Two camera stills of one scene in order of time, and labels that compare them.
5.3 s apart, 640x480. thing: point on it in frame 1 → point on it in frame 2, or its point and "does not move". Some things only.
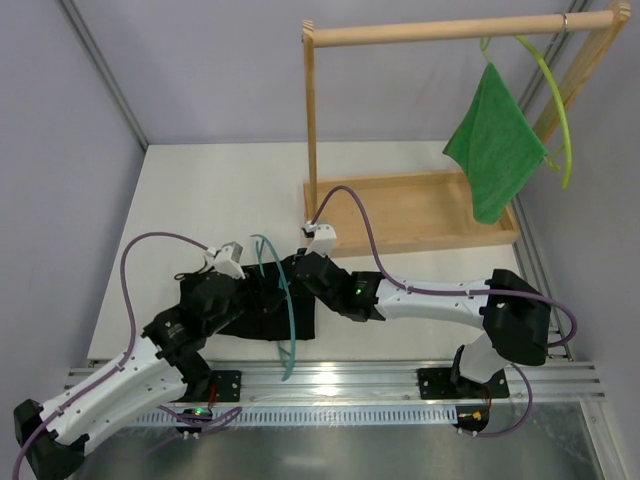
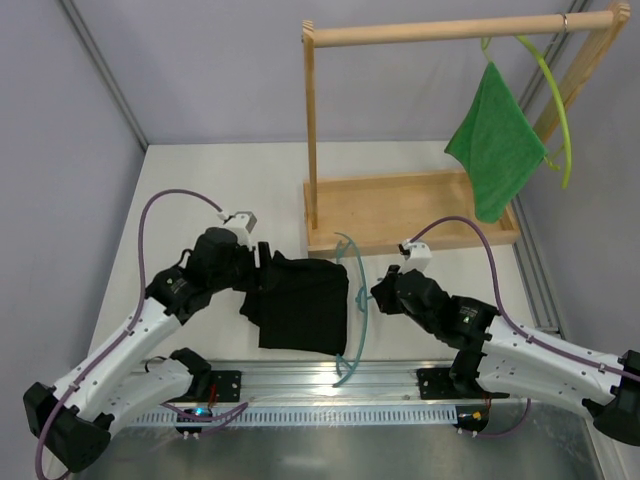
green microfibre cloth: x=497 y=145 does not move
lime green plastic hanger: x=551 y=157 does not move
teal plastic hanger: x=291 y=303 → x=343 y=366
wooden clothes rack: x=418 y=212 does not move
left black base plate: x=227 y=384 does not move
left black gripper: x=255 y=288 → x=263 y=255
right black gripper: x=304 y=265 → x=382 y=291
